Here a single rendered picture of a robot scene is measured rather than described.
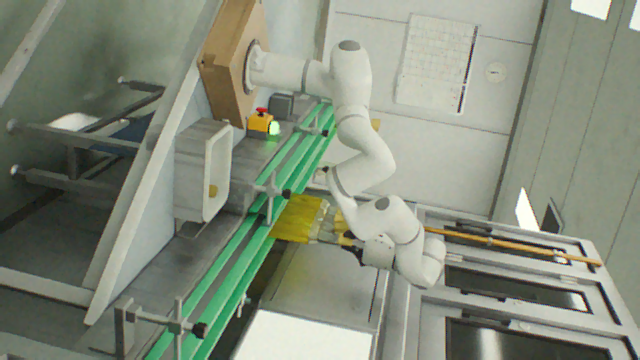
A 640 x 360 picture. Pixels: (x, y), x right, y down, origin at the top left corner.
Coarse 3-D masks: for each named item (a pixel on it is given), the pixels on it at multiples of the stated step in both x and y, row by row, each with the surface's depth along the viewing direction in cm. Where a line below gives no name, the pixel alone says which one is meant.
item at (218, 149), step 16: (224, 128) 144; (208, 144) 134; (224, 144) 150; (208, 160) 135; (224, 160) 152; (208, 176) 137; (224, 176) 154; (208, 192) 139; (224, 192) 156; (208, 208) 148
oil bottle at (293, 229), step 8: (280, 216) 171; (288, 216) 172; (280, 224) 168; (288, 224) 168; (296, 224) 168; (304, 224) 168; (312, 224) 169; (272, 232) 169; (280, 232) 169; (288, 232) 168; (296, 232) 168; (304, 232) 167; (312, 232) 167; (288, 240) 169; (296, 240) 169; (304, 240) 168; (312, 240) 168
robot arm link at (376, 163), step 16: (336, 128) 138; (352, 128) 132; (368, 128) 132; (352, 144) 133; (368, 144) 129; (384, 144) 130; (352, 160) 133; (368, 160) 130; (384, 160) 129; (352, 176) 132; (368, 176) 131; (384, 176) 131; (352, 192) 134
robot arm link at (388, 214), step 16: (336, 176) 133; (336, 192) 134; (352, 208) 135; (368, 208) 134; (384, 208) 132; (400, 208) 132; (352, 224) 134; (368, 224) 133; (384, 224) 132; (400, 224) 133; (416, 224) 137; (400, 240) 137
